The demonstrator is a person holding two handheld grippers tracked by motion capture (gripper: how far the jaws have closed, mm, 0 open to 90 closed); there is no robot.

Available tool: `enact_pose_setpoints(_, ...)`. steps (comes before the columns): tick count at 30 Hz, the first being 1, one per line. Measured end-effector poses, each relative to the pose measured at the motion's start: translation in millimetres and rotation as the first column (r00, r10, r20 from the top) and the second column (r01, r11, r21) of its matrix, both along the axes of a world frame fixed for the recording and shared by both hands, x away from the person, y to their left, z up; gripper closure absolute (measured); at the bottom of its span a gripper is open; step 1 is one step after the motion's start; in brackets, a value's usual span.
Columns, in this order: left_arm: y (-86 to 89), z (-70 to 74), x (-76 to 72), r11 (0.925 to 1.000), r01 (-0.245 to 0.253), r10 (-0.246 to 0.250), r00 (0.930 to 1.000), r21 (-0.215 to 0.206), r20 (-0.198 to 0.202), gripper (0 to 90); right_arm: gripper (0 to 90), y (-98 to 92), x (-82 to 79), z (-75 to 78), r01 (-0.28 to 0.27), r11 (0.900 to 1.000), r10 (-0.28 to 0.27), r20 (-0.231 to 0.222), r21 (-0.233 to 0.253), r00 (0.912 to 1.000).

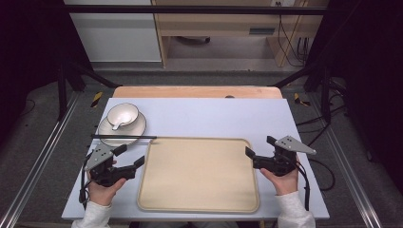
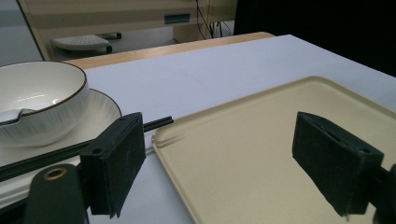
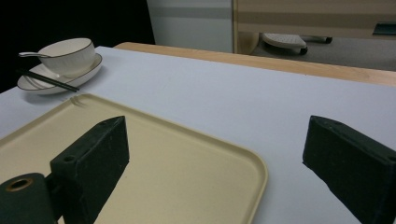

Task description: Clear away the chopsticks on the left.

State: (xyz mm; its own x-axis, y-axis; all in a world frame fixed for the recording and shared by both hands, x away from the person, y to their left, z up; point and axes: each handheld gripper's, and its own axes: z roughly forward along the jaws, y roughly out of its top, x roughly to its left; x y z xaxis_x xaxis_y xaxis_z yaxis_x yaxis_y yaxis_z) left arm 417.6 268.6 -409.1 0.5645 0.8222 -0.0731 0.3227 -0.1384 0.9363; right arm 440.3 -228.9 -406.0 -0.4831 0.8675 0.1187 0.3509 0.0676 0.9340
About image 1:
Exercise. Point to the dark curtain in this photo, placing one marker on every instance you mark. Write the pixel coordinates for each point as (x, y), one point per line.
(31, 57)
(370, 79)

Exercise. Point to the wooden table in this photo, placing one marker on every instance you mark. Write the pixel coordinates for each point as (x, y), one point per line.
(196, 92)

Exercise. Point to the white bowl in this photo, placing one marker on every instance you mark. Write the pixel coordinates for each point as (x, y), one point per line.
(123, 114)

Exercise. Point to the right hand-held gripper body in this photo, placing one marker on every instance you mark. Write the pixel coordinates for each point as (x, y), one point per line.
(285, 158)

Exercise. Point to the beige rectangular tray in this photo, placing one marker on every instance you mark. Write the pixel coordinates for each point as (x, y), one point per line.
(198, 175)

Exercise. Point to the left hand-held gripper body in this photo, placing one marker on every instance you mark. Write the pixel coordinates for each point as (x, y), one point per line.
(99, 155)

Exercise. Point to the yellow black tape marker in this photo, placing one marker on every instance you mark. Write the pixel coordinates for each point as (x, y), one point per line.
(299, 99)
(96, 99)

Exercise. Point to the white cabinet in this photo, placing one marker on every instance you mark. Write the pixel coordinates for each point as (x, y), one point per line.
(117, 34)

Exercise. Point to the wooden desk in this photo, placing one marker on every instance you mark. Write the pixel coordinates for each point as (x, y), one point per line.
(221, 28)

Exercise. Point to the black chopstick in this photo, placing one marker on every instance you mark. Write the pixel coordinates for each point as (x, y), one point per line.
(123, 136)

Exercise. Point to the black metal stand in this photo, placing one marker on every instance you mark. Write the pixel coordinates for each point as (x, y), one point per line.
(62, 91)
(325, 91)

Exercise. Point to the white plate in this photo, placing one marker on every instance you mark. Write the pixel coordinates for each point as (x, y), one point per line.
(133, 129)

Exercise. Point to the aluminium rail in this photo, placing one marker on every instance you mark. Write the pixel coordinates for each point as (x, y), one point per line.
(351, 177)
(34, 167)

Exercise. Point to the person's right hand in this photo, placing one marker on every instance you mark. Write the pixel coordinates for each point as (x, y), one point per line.
(283, 183)

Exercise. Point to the person's left hand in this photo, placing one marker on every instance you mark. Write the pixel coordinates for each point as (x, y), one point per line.
(102, 191)

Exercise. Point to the white ceramic spoon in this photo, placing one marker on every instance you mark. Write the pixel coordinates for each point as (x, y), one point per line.
(121, 122)

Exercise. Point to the black frame crossbar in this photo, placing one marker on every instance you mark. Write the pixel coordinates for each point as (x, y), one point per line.
(196, 9)

